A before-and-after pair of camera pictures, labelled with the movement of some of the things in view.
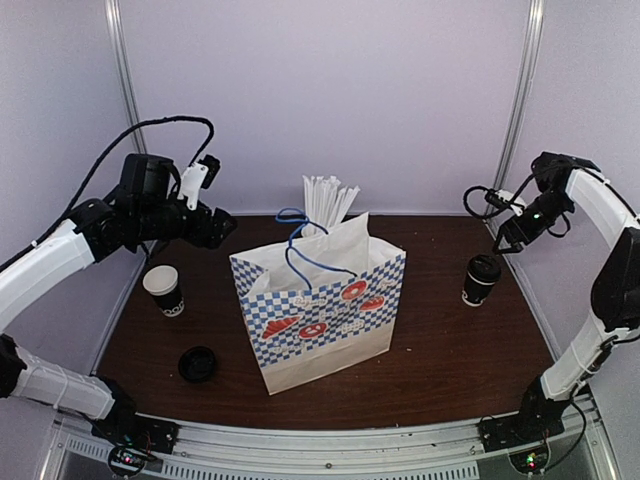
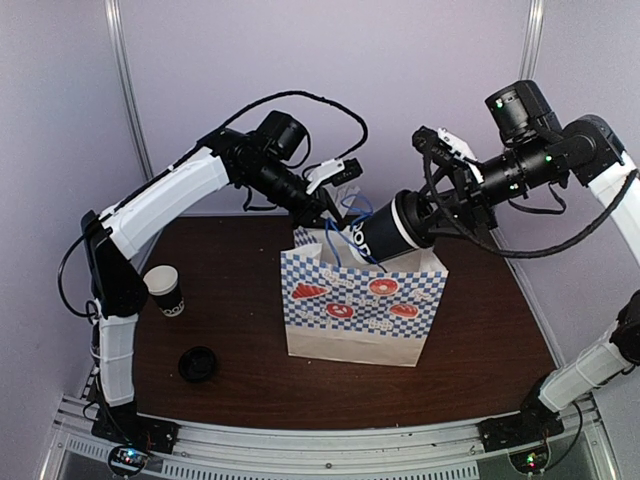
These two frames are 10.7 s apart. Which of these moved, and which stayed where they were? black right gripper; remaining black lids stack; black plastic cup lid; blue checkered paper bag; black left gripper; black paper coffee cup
Moved: black right gripper; blue checkered paper bag; black paper coffee cup; black left gripper; black plastic cup lid
Stayed: remaining black lids stack
